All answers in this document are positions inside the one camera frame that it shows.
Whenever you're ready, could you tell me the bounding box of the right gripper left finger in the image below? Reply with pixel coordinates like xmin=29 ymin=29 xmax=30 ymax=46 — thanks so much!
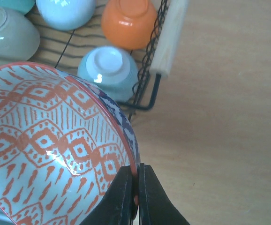
xmin=81 ymin=166 xmax=136 ymax=225

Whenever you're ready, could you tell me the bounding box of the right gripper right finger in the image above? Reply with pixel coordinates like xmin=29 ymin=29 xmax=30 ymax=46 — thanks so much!
xmin=138 ymin=163 xmax=189 ymax=225

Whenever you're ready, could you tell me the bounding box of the red bottom bowl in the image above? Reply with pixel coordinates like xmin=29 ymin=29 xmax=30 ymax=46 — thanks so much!
xmin=0 ymin=62 xmax=139 ymax=225

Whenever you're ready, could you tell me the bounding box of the pale green bowl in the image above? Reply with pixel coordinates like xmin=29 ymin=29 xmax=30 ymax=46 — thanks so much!
xmin=0 ymin=0 xmax=36 ymax=15
xmin=77 ymin=46 xmax=138 ymax=102

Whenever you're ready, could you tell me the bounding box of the black wire dish rack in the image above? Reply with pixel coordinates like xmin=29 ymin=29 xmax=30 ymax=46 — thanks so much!
xmin=0 ymin=0 xmax=175 ymax=130

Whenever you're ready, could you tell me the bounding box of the orange bowl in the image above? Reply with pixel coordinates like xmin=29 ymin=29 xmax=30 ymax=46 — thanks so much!
xmin=101 ymin=0 xmax=157 ymax=50

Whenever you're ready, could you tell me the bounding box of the white bowl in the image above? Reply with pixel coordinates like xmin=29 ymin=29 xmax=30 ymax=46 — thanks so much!
xmin=36 ymin=0 xmax=97 ymax=31
xmin=0 ymin=7 xmax=40 ymax=65

